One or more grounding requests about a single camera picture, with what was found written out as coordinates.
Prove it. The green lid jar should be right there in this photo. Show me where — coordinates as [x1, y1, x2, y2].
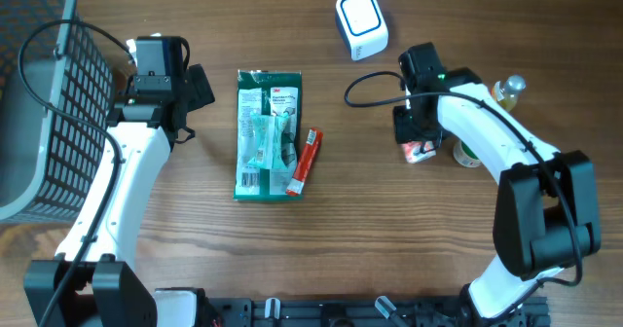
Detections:
[453, 140, 482, 168]

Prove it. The yellow dish soap bottle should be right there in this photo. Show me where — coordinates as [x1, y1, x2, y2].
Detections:
[491, 75, 526, 112]

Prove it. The red stick sachet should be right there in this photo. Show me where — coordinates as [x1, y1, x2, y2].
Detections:
[286, 127, 323, 197]

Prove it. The green white wipes packet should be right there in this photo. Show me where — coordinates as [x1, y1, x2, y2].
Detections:
[234, 70, 302, 201]

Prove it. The small orange white box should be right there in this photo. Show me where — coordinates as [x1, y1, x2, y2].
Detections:
[401, 141, 436, 164]

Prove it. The clear teal small packet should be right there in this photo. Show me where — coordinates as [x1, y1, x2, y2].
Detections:
[248, 113, 290, 170]

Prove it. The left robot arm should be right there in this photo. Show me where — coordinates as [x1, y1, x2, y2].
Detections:
[24, 36, 214, 326]

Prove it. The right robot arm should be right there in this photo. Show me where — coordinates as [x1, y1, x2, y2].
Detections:
[393, 43, 602, 326]

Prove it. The white barcode scanner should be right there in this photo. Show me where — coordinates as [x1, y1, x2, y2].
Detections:
[335, 0, 388, 61]

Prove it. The grey plastic mesh basket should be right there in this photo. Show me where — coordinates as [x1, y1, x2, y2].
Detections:
[1, 0, 114, 223]

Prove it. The right black camera cable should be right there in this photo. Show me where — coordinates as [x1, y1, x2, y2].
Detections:
[344, 70, 584, 313]

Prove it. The black camera cable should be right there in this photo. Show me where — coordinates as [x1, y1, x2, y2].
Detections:
[17, 18, 137, 327]
[344, 70, 584, 313]

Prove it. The left black camera cable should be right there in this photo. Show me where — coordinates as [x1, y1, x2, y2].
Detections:
[17, 18, 137, 327]

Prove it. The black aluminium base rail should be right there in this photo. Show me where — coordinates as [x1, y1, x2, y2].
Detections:
[155, 295, 551, 327]

